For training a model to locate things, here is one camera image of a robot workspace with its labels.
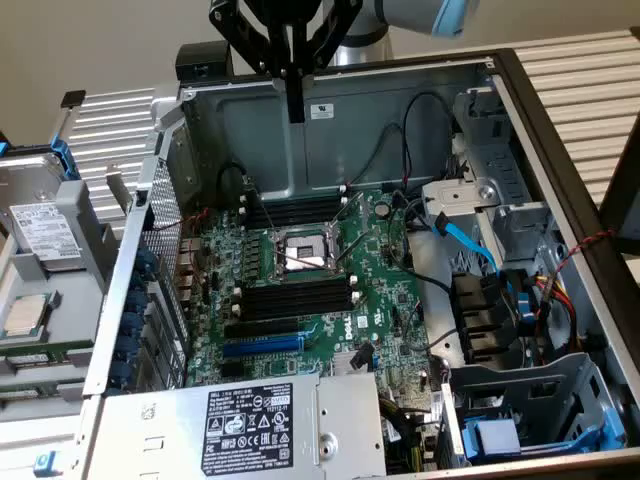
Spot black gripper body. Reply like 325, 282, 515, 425
267, 0, 321, 67

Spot black box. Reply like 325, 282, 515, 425
175, 42, 234, 82

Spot open grey PC case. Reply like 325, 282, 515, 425
82, 47, 640, 480

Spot thin metal locking lever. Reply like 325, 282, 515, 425
337, 232, 380, 263
243, 177, 282, 239

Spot blue disk caddy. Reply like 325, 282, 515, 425
0, 137, 82, 184

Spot grey optical drive bay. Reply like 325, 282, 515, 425
422, 86, 557, 267

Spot metal CPU socket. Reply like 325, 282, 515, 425
269, 219, 349, 284

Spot blue card retainer clip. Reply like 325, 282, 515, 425
123, 287, 150, 314
119, 312, 147, 339
132, 247, 159, 276
113, 334, 142, 363
107, 360, 135, 389

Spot green Dell motherboard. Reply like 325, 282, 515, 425
182, 187, 451, 480

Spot silver hard disk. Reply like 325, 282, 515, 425
0, 152, 84, 264

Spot long black expansion slot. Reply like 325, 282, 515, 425
223, 316, 302, 340

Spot blue expansion slot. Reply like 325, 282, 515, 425
221, 335, 306, 358

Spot black fan shroud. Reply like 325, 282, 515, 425
449, 269, 524, 369

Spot grey parts rack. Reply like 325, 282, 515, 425
0, 144, 124, 419

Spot dark brown panel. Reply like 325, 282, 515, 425
596, 113, 640, 257

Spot small silver heatsink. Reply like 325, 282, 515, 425
330, 349, 376, 378

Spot silver CPU chip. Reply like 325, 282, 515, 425
2, 293, 52, 340

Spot grey disk bay cage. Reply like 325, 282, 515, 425
441, 351, 629, 471

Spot silver power supply unit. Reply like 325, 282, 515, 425
97, 372, 389, 480

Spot blue disk bay latch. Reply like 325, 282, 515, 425
461, 405, 627, 464

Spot small blue table latch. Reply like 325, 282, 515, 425
33, 449, 58, 478

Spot low black looped wire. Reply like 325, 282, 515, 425
349, 124, 410, 189

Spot tall black looped wire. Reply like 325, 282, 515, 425
401, 91, 455, 197

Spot short black wire loop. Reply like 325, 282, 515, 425
216, 163, 249, 202

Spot silver expansion card bracket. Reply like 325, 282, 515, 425
104, 163, 135, 217

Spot short red black wire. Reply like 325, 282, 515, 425
151, 209, 209, 233

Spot long red black twisted wire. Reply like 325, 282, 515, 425
541, 229, 620, 292

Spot blue SATA connector wire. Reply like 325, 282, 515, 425
501, 271, 533, 324

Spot red yellow power wires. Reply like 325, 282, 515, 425
532, 271, 585, 352

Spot black yellow power wire bundle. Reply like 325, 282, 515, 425
378, 394, 439, 477

